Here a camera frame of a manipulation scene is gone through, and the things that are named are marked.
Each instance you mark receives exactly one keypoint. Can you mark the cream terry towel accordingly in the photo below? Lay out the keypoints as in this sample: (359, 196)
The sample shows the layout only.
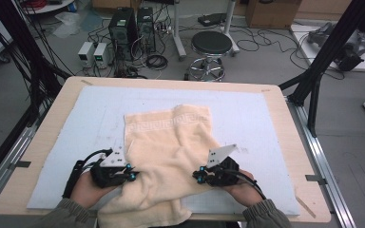
(164, 142)

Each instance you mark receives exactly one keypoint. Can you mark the black round stool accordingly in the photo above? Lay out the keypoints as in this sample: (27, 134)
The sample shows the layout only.
(211, 41)

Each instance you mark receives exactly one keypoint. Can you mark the large black computer tower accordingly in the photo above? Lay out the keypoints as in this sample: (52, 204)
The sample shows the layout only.
(122, 31)

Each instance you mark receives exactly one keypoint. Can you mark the slim black computer tower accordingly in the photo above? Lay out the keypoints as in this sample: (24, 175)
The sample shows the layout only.
(145, 28)

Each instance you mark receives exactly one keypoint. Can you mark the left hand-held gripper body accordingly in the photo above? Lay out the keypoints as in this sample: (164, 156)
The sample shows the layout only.
(107, 175)

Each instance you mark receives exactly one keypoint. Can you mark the white power supply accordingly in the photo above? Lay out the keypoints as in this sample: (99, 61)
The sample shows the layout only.
(100, 55)
(85, 53)

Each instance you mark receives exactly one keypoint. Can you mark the flat black device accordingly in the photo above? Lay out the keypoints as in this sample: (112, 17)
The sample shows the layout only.
(212, 19)

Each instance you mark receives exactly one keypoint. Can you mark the black table bracket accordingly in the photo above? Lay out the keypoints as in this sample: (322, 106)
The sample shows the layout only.
(22, 164)
(315, 179)

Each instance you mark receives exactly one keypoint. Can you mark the white grid mat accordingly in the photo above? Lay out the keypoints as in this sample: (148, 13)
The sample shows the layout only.
(92, 110)

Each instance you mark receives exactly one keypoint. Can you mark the clear plastic sheet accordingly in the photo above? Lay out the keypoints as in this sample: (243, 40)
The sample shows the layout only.
(72, 23)

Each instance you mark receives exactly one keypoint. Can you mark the black metal frame stand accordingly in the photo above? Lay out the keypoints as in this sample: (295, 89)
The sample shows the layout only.
(329, 44)
(22, 41)

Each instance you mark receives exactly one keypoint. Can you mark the person's right hand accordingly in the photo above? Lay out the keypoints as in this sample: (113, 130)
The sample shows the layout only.
(244, 194)

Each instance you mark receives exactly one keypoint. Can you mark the cardboard box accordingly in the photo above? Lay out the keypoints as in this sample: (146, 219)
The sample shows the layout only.
(272, 14)

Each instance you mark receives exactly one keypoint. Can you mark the aluminium rail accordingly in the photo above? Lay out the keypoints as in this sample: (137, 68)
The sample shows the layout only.
(323, 171)
(6, 164)

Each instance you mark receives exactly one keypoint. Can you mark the white round table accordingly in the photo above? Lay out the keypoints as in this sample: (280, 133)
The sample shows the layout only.
(50, 7)

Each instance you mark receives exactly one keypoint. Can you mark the person's left hand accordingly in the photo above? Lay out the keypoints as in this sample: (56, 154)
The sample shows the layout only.
(85, 193)

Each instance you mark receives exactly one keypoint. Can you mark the white desk frame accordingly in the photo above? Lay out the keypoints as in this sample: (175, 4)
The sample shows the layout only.
(179, 38)

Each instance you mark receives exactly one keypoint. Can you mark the gray machine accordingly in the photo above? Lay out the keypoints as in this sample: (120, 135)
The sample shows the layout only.
(355, 41)

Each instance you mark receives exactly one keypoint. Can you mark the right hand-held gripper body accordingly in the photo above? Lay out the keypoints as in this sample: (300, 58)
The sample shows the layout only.
(223, 174)

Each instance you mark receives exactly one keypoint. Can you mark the white floor board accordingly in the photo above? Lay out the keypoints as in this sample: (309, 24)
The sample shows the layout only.
(307, 47)

